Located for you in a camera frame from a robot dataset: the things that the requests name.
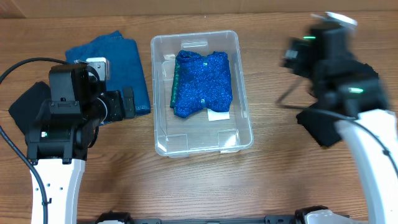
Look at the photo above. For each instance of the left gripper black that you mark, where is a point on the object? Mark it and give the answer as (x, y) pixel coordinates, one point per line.
(119, 113)

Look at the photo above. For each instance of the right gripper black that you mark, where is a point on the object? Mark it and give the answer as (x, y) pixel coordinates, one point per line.
(292, 57)

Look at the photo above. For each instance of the black cloth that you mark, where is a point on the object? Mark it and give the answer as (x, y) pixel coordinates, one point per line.
(365, 69)
(31, 106)
(320, 126)

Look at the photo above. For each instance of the blue green sequin cloth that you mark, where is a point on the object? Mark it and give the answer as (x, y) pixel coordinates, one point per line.
(201, 82)

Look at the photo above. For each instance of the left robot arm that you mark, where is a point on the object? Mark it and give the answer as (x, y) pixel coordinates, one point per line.
(67, 126)

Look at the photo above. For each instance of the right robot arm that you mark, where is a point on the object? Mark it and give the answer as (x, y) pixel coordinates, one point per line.
(351, 103)

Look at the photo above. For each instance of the folded blue denim cloth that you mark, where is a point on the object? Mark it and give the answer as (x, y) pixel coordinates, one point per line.
(125, 65)

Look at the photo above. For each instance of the clear plastic storage bin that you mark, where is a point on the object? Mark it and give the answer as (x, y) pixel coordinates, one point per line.
(181, 137)

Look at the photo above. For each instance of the white label in bin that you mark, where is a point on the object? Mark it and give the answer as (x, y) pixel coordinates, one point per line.
(216, 116)

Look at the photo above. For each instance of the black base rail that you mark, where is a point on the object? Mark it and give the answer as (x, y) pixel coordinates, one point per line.
(268, 219)

